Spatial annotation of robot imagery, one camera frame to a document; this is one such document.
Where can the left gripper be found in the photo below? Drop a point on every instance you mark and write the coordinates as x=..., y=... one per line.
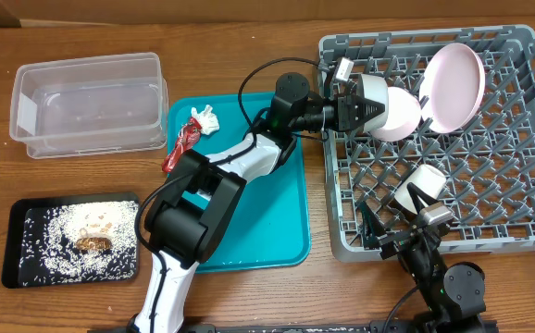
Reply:
x=347, y=113

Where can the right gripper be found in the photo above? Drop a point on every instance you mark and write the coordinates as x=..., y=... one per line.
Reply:
x=373, y=231

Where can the grey bowl with rice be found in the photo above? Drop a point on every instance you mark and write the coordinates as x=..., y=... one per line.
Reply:
x=375, y=89

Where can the pink small bowl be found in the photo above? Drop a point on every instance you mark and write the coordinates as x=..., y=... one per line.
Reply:
x=403, y=117

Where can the white paper cup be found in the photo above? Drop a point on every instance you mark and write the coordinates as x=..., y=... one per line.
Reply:
x=429, y=179

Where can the pink round plate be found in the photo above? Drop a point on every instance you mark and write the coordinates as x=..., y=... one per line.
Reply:
x=454, y=83

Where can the white tissue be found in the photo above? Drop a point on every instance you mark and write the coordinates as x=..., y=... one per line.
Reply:
x=207, y=119

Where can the red snack wrapper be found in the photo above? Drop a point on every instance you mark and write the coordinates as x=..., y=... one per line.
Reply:
x=188, y=136

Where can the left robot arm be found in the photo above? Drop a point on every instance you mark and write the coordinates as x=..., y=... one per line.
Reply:
x=182, y=222

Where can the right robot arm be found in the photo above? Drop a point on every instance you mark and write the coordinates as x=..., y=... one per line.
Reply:
x=453, y=294

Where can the grey dishwasher rack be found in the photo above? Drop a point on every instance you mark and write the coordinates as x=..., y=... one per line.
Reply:
x=489, y=164

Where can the teal serving tray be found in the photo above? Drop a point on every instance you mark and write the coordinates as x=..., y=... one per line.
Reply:
x=270, y=227

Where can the clear plastic bin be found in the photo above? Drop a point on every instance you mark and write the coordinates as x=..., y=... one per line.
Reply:
x=91, y=105

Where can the brown food piece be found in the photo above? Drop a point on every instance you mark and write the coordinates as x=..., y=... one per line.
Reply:
x=98, y=244

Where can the black plastic tray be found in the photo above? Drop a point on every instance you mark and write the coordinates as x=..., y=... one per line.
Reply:
x=10, y=271

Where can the spilled white rice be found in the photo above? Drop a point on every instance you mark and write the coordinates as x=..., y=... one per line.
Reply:
x=48, y=253

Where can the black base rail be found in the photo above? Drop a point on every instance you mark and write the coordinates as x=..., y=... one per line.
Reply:
x=295, y=328

